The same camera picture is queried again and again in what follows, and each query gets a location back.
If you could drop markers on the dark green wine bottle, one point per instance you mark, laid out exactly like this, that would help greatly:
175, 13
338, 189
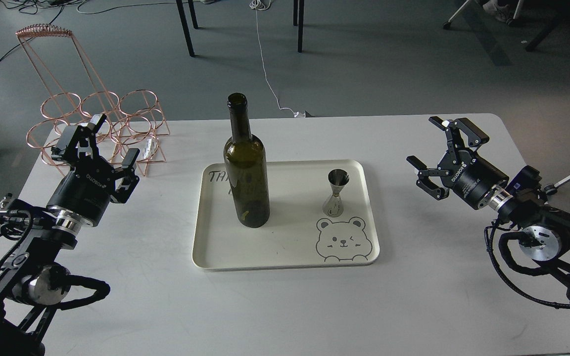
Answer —
245, 160

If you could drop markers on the office chair base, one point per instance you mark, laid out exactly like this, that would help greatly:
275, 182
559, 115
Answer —
509, 12

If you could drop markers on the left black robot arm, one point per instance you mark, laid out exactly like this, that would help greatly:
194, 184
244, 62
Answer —
33, 287

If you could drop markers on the silver metal jigger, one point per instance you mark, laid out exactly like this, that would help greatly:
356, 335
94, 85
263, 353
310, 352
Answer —
333, 205

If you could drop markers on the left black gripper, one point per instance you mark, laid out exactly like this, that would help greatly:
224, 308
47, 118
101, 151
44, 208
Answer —
91, 181

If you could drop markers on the cream bear tray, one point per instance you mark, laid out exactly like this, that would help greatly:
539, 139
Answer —
298, 233

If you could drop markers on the copper wire bottle rack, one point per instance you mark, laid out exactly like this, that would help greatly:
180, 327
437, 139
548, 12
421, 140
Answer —
134, 120

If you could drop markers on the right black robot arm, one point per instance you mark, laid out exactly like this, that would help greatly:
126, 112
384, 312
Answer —
535, 237

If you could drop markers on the black table legs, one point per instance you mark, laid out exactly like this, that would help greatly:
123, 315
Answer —
298, 13

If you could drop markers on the white stand leg right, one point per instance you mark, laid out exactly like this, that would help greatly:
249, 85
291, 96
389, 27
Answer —
552, 189

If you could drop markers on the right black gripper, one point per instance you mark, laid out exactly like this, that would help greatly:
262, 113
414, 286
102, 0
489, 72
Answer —
462, 169

